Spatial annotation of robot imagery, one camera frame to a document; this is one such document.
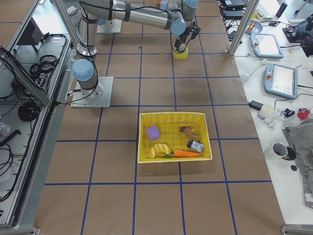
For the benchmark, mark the aluminium frame post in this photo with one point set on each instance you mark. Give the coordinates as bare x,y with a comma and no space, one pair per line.
250,9

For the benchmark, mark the small blue can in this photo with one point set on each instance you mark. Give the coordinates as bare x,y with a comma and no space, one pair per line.
194,145

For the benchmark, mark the white mug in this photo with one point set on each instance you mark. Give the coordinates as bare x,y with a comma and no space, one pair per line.
278,150

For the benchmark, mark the toy carrot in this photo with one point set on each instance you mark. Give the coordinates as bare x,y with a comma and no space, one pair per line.
182,154

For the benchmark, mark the brass cylinder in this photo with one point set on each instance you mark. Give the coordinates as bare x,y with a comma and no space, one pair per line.
251,26

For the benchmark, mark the grey cloth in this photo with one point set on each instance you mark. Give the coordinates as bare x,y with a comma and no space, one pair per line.
300,139

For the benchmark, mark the brown toy figure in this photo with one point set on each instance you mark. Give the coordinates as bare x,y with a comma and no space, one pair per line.
187,131

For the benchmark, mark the near teach pendant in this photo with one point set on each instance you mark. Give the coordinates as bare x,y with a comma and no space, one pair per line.
281,81

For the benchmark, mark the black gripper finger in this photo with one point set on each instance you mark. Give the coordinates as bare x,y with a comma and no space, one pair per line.
184,44
177,45

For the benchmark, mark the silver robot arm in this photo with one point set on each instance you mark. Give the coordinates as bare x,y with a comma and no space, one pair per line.
177,16

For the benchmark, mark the yellow tape roll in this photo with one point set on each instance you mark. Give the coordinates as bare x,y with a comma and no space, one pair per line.
181,55

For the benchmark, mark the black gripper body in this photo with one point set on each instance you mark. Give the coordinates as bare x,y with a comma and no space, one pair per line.
185,35

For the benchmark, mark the toy banana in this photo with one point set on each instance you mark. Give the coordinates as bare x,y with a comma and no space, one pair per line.
158,148

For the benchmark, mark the blue plate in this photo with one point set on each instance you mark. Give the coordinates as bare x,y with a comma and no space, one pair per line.
257,29

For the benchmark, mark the teach pendant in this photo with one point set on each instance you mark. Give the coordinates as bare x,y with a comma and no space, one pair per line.
281,81
265,46

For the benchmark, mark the purple block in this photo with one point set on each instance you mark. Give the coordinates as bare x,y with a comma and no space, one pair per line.
153,133

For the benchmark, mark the black power adapter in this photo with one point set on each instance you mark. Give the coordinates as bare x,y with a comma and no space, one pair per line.
255,105

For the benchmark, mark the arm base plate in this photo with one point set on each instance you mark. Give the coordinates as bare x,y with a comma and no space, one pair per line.
109,27
101,97

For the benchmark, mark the white paper cup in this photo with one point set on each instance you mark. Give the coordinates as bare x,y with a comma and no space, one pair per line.
265,111

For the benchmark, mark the yellow plastic basket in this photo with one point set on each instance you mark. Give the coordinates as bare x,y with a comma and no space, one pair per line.
168,124

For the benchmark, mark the far teach pendant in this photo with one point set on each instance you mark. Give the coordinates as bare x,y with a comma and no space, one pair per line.
265,46

